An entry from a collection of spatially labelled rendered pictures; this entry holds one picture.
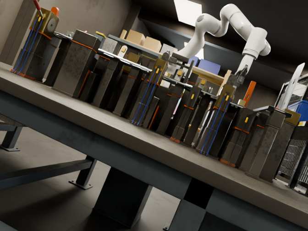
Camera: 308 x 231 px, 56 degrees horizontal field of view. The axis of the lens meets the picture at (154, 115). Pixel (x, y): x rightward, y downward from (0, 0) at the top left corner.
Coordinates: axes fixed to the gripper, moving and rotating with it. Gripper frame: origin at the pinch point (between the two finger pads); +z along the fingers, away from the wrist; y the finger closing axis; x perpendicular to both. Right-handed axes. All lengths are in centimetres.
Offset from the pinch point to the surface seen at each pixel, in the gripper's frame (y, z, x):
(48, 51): 1, 23, -108
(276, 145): 16.3, 24.8, 26.1
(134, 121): 21, 41, -42
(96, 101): 6, 39, -68
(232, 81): 17.8, 4.2, -5.0
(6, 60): -222, 41, -284
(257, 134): 21.8, 23.6, 14.8
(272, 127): 39.8, 20.3, 14.7
